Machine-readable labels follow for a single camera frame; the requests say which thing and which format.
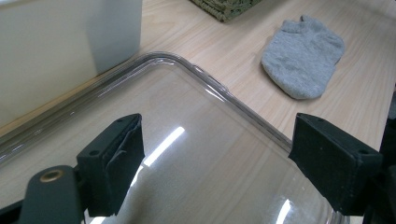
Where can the grey sock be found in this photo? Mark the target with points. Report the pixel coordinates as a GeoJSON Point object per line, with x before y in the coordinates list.
{"type": "Point", "coordinates": [303, 59]}

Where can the cream divided storage box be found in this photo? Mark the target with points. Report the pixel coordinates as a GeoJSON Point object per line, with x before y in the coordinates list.
{"type": "Point", "coordinates": [56, 56]}

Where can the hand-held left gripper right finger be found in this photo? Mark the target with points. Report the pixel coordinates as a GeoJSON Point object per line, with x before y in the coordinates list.
{"type": "Point", "coordinates": [336, 168]}

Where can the clear plastic lid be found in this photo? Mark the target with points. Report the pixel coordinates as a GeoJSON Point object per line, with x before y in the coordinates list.
{"type": "Point", "coordinates": [202, 161]}

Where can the green woven basket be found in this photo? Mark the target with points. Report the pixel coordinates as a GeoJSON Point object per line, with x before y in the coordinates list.
{"type": "Point", "coordinates": [227, 7]}

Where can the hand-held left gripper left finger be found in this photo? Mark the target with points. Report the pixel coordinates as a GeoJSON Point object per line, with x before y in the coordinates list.
{"type": "Point", "coordinates": [109, 161]}

